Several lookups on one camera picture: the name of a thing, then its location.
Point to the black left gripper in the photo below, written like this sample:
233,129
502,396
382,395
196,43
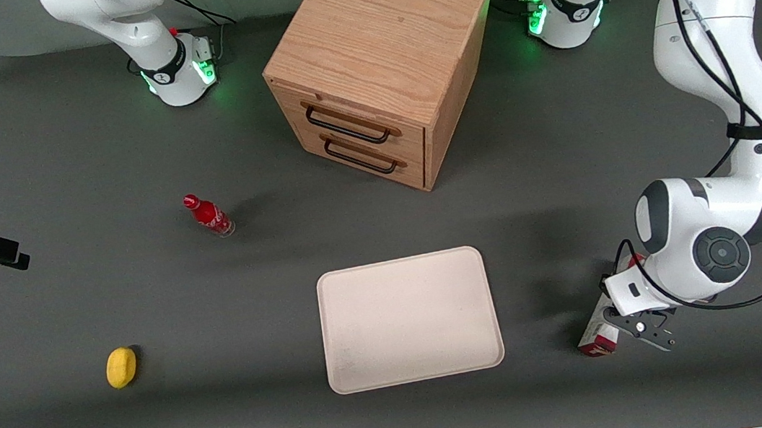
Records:
603,284

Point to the red cookie box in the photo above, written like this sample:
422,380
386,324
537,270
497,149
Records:
597,341

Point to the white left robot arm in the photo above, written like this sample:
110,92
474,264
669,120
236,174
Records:
711,57

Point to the beige plastic tray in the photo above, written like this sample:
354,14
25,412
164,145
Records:
408,320

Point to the yellow lemon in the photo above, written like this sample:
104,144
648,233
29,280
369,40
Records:
121,367

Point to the red cola bottle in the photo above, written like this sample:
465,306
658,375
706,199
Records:
209,215

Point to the wooden drawer front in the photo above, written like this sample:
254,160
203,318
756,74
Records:
412,170
408,139

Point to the wooden drawer cabinet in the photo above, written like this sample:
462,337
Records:
388,31

